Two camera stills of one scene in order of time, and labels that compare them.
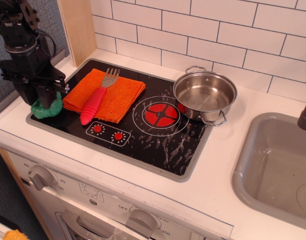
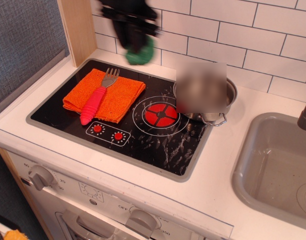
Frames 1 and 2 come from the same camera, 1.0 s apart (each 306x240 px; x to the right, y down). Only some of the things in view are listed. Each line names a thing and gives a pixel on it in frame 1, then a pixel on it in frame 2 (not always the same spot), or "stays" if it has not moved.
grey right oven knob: (141, 222) stays
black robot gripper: (34, 67) -> (138, 12)
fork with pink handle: (89, 109) stays
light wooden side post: (77, 17) stays
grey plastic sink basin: (272, 172) stays
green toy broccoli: (39, 111) -> (143, 55)
